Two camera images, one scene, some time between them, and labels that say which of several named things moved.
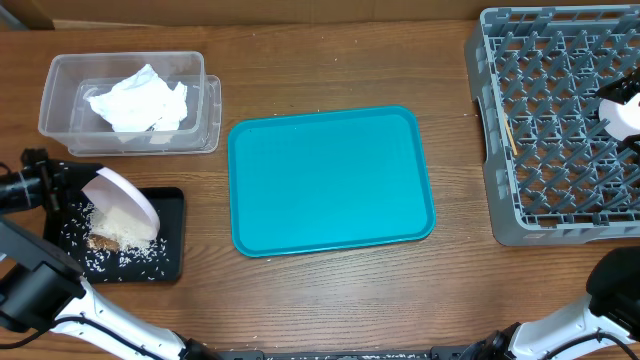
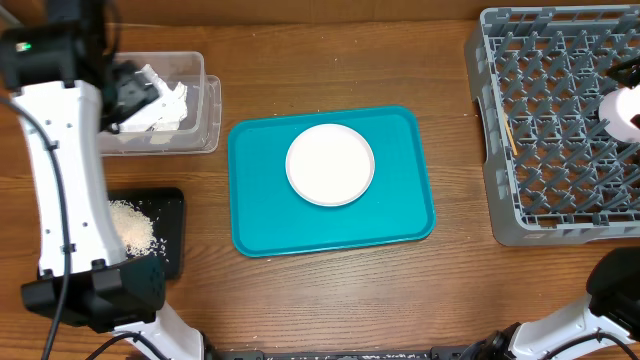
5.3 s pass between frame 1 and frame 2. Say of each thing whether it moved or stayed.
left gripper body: moved
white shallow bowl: stayed
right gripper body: moved
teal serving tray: stayed
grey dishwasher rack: stayed
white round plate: moved
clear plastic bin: stayed
